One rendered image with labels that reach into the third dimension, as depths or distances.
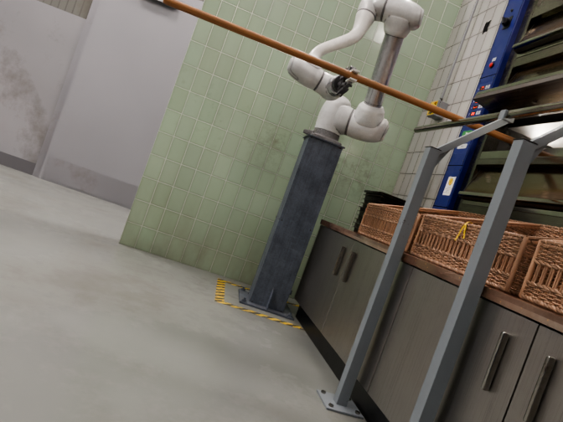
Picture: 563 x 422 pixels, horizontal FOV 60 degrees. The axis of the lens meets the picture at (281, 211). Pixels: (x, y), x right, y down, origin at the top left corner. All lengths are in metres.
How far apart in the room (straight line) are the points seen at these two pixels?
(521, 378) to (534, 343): 0.08
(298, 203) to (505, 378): 1.75
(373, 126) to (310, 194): 0.51
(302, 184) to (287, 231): 0.27
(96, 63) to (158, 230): 2.46
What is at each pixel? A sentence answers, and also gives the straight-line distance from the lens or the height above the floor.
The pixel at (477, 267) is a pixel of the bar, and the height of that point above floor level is 0.62.
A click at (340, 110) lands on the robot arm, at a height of 1.19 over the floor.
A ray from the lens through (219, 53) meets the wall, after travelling 3.27.
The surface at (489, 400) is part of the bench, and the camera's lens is 1.26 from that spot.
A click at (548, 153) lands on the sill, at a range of 2.30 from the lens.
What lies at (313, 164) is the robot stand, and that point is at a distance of 2.74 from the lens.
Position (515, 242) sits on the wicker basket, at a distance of 1.41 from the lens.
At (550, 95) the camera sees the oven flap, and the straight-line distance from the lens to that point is 2.35.
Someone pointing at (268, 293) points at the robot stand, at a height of 0.09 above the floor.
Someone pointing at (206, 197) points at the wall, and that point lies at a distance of 3.20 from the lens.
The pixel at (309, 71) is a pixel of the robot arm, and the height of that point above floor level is 1.21.
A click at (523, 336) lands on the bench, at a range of 1.22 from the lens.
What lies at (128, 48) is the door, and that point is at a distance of 5.24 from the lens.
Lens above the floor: 0.61
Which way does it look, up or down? 1 degrees down
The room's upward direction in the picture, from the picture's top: 20 degrees clockwise
